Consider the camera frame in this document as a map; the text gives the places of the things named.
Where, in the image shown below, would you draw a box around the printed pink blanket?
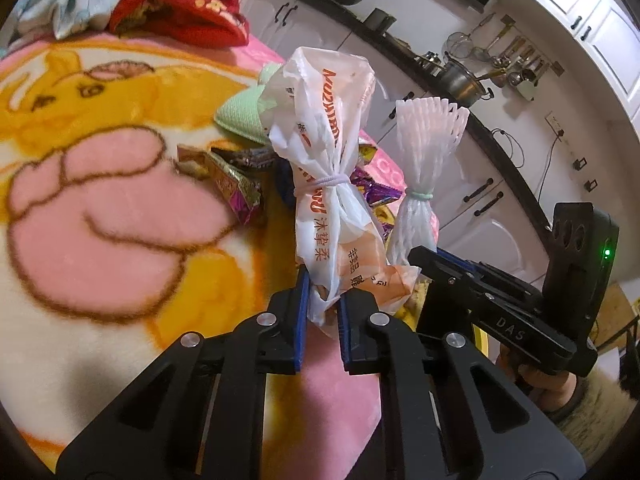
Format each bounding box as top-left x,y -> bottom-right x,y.
0,30 -> 441,466

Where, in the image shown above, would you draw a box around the white cabinets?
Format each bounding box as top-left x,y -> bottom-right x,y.
497,0 -> 640,126
240,0 -> 551,281

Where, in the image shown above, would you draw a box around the metal mesh strainer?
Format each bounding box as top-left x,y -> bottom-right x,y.
445,31 -> 488,61

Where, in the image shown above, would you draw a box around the red cloth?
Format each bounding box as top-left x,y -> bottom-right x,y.
107,0 -> 251,50

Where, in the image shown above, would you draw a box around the purple snack wrapper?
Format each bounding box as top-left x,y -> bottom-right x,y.
350,142 -> 402,241

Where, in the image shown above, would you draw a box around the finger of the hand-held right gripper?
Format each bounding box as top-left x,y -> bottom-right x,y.
407,246 -> 598,376
440,254 -> 546,306

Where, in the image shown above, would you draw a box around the person's right forearm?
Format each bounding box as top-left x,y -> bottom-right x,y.
552,375 -> 640,466

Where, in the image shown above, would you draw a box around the black kitchen countertop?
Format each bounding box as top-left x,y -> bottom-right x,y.
235,0 -> 556,233

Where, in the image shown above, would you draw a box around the dark snack wrapper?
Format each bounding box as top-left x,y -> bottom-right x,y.
240,147 -> 281,171

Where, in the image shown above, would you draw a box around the light blue cloth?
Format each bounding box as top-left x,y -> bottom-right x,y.
12,0 -> 166,41

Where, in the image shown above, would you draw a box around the white foam fruit net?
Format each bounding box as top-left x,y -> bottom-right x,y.
385,97 -> 471,268

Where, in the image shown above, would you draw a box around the black power cable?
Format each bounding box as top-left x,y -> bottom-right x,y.
535,132 -> 563,198

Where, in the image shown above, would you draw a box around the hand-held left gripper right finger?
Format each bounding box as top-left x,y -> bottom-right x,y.
337,291 -> 587,480

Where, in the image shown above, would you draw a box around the white plastic bag orange print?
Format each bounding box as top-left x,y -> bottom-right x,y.
259,46 -> 422,328

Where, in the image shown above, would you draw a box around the white upper cabinets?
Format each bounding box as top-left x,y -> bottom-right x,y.
497,0 -> 640,126

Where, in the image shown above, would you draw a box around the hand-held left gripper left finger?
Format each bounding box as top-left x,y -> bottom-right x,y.
55,266 -> 311,480

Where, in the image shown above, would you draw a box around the gold foil snack wrapper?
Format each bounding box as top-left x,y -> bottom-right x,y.
177,144 -> 266,226

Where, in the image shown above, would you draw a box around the steel cooking pot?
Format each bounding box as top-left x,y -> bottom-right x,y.
440,57 -> 493,106

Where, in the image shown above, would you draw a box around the small metal pot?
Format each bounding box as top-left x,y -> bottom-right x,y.
365,9 -> 396,31

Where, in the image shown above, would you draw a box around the row of hanging utensils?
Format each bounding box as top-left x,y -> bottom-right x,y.
480,12 -> 553,88

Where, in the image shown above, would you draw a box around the coiled cable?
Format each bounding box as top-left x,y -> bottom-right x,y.
491,127 -> 525,170

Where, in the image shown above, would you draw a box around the green knitted pad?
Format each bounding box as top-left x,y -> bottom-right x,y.
214,62 -> 286,146

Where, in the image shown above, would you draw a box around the white lower cabinets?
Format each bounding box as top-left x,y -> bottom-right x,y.
240,0 -> 551,281

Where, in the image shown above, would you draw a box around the person's right hand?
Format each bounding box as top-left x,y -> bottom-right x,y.
495,347 -> 581,413

